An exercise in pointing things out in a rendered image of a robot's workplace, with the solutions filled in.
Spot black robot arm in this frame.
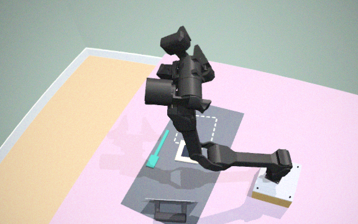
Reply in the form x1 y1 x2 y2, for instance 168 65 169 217
144 60 293 184

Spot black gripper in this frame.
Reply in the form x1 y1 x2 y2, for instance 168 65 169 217
160 26 215 83

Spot cream tile with dark square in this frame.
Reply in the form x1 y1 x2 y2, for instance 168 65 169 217
175 141 198 164

